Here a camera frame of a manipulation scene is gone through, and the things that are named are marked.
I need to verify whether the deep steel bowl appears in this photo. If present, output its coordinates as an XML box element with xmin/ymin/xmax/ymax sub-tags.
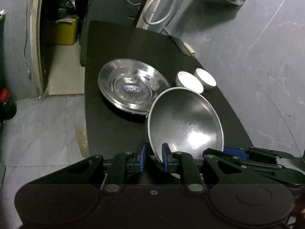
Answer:
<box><xmin>146</xmin><ymin>87</ymin><xmax>224</xmax><ymax>163</ymax></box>

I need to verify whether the steel plate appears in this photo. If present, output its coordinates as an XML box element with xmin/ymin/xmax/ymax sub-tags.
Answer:
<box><xmin>98</xmin><ymin>58</ymin><xmax>171</xmax><ymax>115</ymax></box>

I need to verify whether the white ceramic bowl front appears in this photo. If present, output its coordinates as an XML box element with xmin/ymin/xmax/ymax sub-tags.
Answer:
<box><xmin>175</xmin><ymin>71</ymin><xmax>204</xmax><ymax>94</ymax></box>

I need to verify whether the white ceramic bowl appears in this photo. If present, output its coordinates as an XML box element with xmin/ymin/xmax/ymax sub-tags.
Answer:
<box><xmin>194</xmin><ymin>68</ymin><xmax>217</xmax><ymax>90</ymax></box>
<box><xmin>175</xmin><ymin>71</ymin><xmax>204</xmax><ymax>94</ymax></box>

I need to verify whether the white ceramic bowl back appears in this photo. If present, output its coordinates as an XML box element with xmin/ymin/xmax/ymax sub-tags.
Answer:
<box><xmin>194</xmin><ymin>68</ymin><xmax>217</xmax><ymax>90</ymax></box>

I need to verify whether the red capped jar on floor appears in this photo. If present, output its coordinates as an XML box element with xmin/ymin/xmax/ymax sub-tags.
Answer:
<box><xmin>0</xmin><ymin>88</ymin><xmax>17</xmax><ymax>123</ymax></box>

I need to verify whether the yellow bin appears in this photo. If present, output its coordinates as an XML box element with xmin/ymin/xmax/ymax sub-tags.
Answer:
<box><xmin>54</xmin><ymin>15</ymin><xmax>79</xmax><ymax>46</ymax></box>

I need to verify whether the black garbage bag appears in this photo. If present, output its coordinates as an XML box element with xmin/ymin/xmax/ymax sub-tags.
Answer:
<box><xmin>58</xmin><ymin>0</ymin><xmax>76</xmax><ymax>19</ymax></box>

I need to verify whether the cleaver with cream handle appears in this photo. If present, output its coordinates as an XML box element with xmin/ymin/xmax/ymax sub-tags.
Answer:
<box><xmin>170</xmin><ymin>35</ymin><xmax>195</xmax><ymax>57</ymax></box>

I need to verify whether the white looped hose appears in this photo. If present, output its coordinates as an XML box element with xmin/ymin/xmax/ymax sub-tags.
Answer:
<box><xmin>142</xmin><ymin>0</ymin><xmax>180</xmax><ymax>26</ymax></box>

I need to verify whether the wall cable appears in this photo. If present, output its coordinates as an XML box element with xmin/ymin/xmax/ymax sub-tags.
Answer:
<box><xmin>23</xmin><ymin>0</ymin><xmax>33</xmax><ymax>77</ymax></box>

